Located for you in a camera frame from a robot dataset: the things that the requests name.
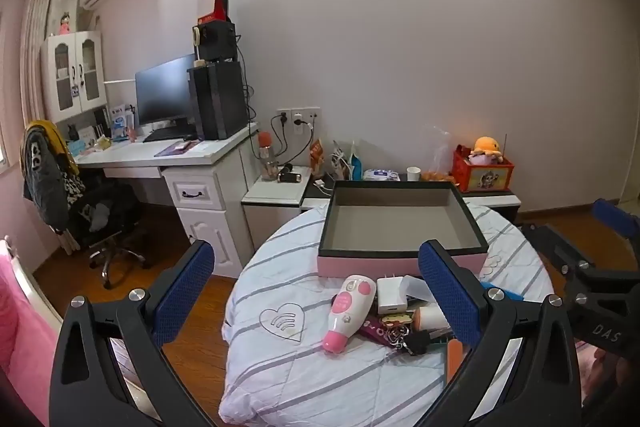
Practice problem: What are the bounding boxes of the blue white box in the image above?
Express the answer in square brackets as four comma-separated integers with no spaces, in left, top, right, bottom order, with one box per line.
[110,104,136,142]

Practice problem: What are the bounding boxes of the black office chair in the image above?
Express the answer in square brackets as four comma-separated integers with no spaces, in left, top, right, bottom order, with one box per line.
[65,177,151,290]

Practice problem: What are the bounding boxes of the red printed box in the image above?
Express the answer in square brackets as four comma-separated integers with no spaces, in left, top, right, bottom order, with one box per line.
[452,147,516,192]

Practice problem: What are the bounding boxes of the purple mouse pad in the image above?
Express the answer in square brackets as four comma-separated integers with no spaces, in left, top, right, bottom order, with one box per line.
[154,141,211,158]

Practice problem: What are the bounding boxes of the yellow cloth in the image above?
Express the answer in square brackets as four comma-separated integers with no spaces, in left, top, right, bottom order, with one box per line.
[27,119,80,175]

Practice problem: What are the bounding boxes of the orange plush toy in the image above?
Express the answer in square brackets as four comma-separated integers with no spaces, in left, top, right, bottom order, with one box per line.
[469,136,505,165]

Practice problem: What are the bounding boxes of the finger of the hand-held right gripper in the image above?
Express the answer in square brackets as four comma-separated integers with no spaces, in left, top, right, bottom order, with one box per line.
[520,223,598,293]
[591,198,640,258]

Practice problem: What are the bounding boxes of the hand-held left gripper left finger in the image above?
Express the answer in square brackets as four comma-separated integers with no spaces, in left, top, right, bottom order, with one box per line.
[48,239,221,427]

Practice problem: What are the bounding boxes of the person's right hand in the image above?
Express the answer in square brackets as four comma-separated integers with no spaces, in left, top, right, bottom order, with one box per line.
[582,349,640,408]

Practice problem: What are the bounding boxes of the white glass door cabinet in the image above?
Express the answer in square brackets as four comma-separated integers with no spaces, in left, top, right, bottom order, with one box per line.
[41,30,108,124]

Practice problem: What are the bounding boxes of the white charger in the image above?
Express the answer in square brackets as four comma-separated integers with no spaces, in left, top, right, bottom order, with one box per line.
[376,276,408,315]

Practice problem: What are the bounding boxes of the pink white handheld device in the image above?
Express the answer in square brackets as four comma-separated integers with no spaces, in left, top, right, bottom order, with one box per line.
[322,274,377,356]

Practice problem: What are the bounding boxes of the orange snack bag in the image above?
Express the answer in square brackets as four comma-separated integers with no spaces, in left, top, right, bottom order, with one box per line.
[309,139,327,178]

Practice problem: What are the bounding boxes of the clear bottle red cap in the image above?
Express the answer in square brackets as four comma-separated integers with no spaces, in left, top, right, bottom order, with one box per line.
[257,132,281,182]

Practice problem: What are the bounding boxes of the cartoon keychain with keys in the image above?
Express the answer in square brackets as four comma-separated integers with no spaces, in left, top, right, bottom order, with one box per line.
[359,314,431,356]

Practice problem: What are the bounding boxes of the beige curtain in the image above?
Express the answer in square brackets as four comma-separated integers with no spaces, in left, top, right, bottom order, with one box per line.
[20,0,83,128]

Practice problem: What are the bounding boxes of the black keyboard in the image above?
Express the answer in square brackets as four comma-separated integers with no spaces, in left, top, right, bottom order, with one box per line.
[142,127,193,144]

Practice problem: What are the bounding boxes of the white desk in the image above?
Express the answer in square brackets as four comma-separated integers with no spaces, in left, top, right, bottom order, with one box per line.
[70,122,261,280]

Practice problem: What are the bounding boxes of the lint roller orange handle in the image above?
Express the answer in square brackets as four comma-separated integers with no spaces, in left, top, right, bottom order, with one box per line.
[417,306,471,380]

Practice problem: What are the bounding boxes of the black speaker box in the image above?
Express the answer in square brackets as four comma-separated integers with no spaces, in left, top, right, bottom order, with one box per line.
[192,21,238,62]

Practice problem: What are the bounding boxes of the white wall outlet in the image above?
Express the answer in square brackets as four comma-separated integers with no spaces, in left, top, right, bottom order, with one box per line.
[276,107,321,135]

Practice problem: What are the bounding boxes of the black computer monitor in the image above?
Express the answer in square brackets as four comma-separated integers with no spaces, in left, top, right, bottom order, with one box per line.
[135,53,197,128]

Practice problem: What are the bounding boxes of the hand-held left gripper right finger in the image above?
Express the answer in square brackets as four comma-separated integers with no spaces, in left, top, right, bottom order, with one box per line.
[417,241,583,427]

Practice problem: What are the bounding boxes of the clear plastic bag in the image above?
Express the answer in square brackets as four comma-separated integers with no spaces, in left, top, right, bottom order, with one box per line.
[424,125,458,184]

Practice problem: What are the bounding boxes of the pink cardboard box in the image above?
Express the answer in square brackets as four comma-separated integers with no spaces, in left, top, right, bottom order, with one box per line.
[317,180,490,280]

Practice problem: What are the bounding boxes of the black computer tower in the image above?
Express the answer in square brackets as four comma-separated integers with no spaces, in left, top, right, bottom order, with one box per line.
[187,60,249,141]

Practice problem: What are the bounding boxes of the low white side table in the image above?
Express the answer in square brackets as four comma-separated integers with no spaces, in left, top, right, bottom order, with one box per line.
[241,164,522,212]

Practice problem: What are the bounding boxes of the red white calendar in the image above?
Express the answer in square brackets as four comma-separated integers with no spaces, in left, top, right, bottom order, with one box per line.
[196,0,230,25]

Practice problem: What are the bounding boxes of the grey jacket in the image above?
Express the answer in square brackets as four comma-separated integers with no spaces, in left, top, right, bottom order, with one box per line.
[21,122,81,228]

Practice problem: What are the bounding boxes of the white snack bag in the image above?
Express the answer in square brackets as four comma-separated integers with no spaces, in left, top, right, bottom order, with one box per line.
[330,141,352,180]

